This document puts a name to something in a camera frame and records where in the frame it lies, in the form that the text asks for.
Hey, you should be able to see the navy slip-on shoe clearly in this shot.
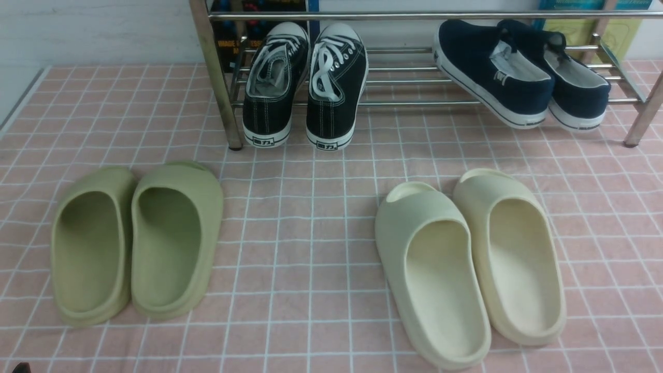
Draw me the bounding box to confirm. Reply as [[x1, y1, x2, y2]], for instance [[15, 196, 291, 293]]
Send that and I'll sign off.
[[433, 19, 554, 130], [498, 19, 611, 132]]

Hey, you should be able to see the steel shoe rack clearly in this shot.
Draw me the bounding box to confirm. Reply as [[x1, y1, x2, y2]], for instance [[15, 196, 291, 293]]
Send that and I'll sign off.
[[188, 0, 663, 151]]

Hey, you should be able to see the pink checked floor cloth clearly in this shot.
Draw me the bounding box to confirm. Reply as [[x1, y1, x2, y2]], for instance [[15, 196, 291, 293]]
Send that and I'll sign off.
[[1, 65, 661, 372]]

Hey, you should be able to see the right black canvas sneaker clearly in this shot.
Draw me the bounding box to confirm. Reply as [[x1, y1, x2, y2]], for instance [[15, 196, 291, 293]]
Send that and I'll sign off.
[[306, 23, 369, 151]]

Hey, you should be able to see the black canvas sneaker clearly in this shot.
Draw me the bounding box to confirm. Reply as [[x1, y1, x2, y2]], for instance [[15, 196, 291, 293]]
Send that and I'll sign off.
[[306, 23, 369, 151], [242, 22, 310, 148]]

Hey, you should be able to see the left pale green slide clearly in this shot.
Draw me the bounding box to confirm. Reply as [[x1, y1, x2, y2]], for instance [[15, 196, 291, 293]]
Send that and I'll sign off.
[[374, 181, 491, 370]]

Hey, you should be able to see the left black canvas sneaker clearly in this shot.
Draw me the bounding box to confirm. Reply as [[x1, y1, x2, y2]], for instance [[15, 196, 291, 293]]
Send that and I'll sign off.
[[242, 22, 310, 148]]

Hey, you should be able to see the right olive green slide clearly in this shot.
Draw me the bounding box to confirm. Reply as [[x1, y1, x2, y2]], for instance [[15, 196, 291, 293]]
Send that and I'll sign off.
[[131, 161, 224, 320]]

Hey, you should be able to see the olive green slide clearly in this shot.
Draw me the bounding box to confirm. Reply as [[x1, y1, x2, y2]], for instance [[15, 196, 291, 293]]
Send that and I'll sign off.
[[50, 167, 137, 327], [131, 161, 224, 320]]

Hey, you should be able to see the black printed box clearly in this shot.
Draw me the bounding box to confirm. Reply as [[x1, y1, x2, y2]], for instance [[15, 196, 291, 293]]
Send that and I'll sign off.
[[211, 1, 320, 73]]

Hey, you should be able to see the right cream slide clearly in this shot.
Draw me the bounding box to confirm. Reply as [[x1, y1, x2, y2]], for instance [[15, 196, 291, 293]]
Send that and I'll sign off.
[[452, 168, 567, 346]]

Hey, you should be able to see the left olive green slide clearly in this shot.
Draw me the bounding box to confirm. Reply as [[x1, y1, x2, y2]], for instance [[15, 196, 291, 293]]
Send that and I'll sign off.
[[50, 167, 137, 327]]

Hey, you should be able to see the dark object at corner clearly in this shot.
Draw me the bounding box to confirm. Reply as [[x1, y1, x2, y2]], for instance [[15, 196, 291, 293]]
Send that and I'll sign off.
[[11, 362, 32, 373]]

